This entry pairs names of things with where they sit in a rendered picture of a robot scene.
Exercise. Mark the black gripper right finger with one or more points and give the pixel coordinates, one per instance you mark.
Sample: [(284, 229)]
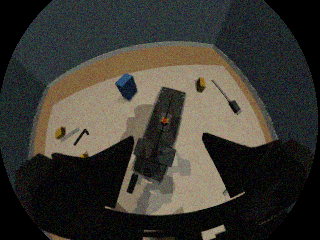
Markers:
[(235, 162)]

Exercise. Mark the blue cube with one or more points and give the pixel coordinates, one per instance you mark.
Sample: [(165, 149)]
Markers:
[(127, 86)]

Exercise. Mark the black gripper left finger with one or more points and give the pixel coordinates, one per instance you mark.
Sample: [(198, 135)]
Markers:
[(104, 172)]

